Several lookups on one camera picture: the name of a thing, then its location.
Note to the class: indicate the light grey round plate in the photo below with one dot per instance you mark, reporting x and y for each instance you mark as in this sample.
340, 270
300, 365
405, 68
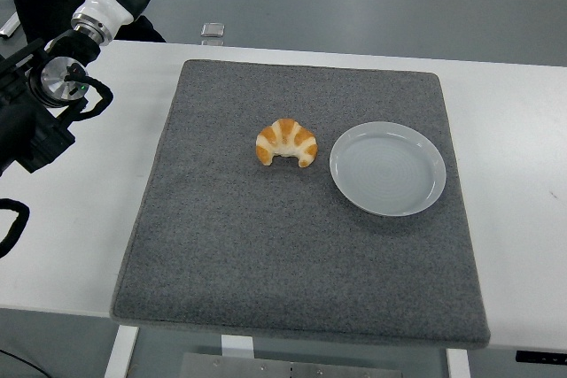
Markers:
387, 170

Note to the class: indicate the grey felt mat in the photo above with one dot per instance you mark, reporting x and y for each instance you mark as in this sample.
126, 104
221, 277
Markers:
274, 241

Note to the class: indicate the grey metal plate with screws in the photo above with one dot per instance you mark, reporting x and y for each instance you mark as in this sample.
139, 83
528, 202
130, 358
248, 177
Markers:
288, 367

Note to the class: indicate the white table leg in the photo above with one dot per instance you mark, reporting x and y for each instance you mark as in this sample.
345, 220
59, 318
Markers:
121, 351
237, 346
458, 364

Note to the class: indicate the orange white croissant bread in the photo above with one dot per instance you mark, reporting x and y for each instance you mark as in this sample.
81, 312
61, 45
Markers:
287, 139

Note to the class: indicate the black table control panel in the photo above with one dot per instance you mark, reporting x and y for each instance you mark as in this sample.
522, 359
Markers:
540, 356

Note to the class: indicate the white desk frame leg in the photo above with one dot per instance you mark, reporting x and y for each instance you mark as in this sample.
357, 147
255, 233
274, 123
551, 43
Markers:
9, 26

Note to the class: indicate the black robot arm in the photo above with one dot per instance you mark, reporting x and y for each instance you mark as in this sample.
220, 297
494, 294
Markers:
26, 130

